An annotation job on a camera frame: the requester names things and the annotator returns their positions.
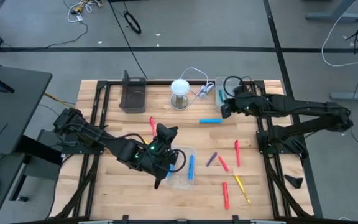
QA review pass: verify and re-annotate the light grey plastic bin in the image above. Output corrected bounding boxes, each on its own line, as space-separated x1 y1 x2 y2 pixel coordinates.
214 76 242 113

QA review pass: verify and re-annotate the long black floor cable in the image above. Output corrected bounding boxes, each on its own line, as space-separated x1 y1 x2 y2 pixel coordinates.
108 0 149 80

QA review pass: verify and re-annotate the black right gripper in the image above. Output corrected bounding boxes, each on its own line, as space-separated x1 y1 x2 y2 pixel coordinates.
220 83 257 119

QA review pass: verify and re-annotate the black coiled cable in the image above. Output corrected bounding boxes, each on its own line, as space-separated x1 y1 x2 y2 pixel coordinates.
123 11 142 35

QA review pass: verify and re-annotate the grey desk foot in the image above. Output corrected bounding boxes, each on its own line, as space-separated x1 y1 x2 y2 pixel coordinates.
329 84 358 102
305 0 358 22

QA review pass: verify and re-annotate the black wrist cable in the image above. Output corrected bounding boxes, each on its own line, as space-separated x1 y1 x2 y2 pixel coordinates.
223 75 246 98
165 148 187 174

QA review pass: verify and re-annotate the red orange marker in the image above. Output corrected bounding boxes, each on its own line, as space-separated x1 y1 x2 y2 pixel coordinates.
222 181 231 210

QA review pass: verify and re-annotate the black desk base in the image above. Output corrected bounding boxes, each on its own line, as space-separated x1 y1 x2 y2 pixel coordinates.
9 129 62 203

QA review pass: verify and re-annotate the black triangular bracket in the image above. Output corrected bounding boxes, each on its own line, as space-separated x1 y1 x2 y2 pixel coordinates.
283 174 305 190

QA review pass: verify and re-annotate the thin black floor cable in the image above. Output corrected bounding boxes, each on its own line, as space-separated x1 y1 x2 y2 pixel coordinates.
45 20 89 50

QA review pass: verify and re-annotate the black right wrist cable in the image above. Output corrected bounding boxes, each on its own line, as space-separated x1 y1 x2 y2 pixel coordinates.
223 75 246 98

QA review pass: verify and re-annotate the black desk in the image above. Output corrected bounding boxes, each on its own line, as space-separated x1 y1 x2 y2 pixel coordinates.
0 63 53 156

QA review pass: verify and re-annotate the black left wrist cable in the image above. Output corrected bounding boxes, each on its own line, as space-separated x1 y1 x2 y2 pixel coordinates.
165 148 187 174

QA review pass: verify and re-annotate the black aluminium table frame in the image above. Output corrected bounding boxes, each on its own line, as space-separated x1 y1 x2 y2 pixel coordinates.
50 79 315 224

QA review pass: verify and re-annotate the purple marker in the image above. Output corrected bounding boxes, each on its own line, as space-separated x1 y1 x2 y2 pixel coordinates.
206 151 218 167

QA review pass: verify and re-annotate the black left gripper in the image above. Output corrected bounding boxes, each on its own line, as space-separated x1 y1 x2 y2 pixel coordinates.
136 123 180 190

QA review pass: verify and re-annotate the white and yellow cable bundle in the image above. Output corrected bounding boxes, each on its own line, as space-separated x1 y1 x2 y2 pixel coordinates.
67 0 104 23

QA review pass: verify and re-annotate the white dome table lamp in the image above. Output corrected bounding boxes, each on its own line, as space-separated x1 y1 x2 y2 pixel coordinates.
169 78 191 110

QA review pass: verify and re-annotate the clear plastic bin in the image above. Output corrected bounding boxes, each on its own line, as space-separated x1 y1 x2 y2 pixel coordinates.
162 144 198 190

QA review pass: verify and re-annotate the pink translucent marker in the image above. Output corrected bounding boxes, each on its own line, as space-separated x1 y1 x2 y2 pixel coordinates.
234 139 241 168
218 155 230 172
149 116 157 138

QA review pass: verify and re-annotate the white floor cable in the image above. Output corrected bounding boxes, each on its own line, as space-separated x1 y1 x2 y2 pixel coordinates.
321 0 358 68

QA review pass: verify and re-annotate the dark smoky plastic bin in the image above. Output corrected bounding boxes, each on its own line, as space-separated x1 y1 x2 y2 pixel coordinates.
119 77 147 114

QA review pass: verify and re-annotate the white lamp cable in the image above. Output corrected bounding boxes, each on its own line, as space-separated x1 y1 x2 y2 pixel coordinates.
178 67 216 106

